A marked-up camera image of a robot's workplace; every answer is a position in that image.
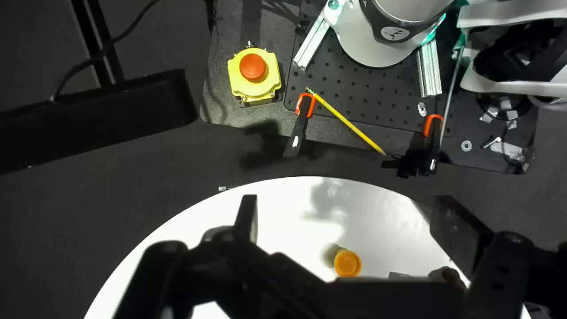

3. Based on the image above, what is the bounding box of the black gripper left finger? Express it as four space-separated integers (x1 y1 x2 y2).
111 193 333 319

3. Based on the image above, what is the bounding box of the yellow emergency stop button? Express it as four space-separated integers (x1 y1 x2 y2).
226 42 285 106

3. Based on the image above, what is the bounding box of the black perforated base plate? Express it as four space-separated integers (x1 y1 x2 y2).
281 0 540 173

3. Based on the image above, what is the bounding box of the black flat base bar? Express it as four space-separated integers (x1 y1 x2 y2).
0 67 200 177

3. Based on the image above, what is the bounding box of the small orange lid tub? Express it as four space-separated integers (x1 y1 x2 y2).
324 244 365 280

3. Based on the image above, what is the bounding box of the yellow pencil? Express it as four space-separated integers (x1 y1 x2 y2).
303 86 389 157

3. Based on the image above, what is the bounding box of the black floor cable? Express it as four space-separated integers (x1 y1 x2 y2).
51 0 163 99

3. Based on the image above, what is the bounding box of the black clamp orange handle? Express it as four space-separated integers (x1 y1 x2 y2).
395 111 446 179
281 90 320 159

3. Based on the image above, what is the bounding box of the aluminium profile bar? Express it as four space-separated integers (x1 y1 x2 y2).
416 40 444 99
292 0 345 70

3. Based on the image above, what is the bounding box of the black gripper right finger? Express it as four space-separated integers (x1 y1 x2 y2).
432 194 567 319

